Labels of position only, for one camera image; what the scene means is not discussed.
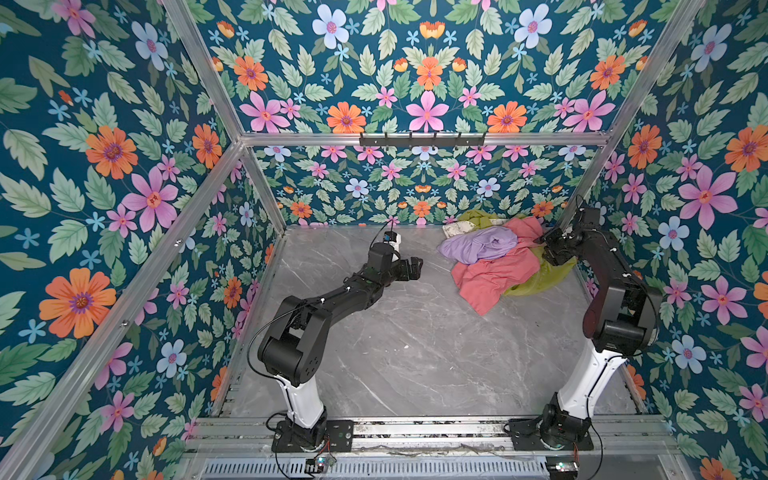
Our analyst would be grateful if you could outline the aluminium corner frame post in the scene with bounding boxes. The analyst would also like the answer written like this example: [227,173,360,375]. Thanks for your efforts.
[164,1,286,239]

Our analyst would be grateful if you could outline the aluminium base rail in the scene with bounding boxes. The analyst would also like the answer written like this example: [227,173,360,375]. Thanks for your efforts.
[185,415,681,457]

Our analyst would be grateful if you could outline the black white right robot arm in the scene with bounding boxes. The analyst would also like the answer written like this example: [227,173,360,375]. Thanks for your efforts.
[539,207,662,450]

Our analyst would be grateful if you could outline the right green circuit board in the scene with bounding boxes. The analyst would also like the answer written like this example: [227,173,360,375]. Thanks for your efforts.
[546,459,579,480]

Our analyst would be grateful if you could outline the aluminium back horizontal bar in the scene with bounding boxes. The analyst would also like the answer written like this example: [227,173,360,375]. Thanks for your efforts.
[240,132,608,148]

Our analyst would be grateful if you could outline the pink cloth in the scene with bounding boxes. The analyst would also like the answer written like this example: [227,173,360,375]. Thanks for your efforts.
[451,217,543,316]

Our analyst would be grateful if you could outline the green circuit board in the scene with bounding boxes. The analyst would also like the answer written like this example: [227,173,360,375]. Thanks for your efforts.
[304,454,337,474]
[546,459,579,480]

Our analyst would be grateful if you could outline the white ventilation grille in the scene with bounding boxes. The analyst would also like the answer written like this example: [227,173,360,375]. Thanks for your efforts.
[202,457,550,479]

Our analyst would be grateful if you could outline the black hook rail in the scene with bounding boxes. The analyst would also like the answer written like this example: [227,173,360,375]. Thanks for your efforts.
[358,132,486,148]

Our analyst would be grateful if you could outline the left green circuit board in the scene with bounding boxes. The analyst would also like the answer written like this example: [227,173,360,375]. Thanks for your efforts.
[304,454,337,474]

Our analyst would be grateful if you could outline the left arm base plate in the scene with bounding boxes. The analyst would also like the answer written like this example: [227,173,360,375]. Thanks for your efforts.
[271,420,355,453]

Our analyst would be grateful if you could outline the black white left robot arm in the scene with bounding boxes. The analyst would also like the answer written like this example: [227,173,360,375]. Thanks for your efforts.
[257,241,424,431]

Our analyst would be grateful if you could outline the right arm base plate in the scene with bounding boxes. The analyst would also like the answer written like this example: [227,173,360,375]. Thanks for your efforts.
[504,417,595,451]

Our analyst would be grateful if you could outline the lavender cloth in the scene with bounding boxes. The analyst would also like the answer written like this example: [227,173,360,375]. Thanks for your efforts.
[438,226,519,265]

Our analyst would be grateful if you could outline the white patterned cloth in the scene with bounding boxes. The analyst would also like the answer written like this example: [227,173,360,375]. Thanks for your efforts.
[442,221,476,238]

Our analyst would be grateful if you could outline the olive green cloth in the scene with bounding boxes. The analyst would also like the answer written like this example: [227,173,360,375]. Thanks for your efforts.
[504,246,577,297]

